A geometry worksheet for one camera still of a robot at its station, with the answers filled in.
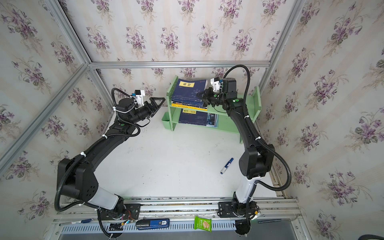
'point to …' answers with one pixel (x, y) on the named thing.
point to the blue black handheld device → (146, 224)
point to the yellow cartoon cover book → (188, 106)
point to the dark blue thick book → (193, 117)
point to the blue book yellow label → (189, 101)
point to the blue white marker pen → (226, 165)
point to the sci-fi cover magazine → (212, 120)
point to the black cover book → (200, 105)
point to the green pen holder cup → (166, 121)
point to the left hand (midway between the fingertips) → (162, 100)
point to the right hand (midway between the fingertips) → (195, 95)
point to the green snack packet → (203, 223)
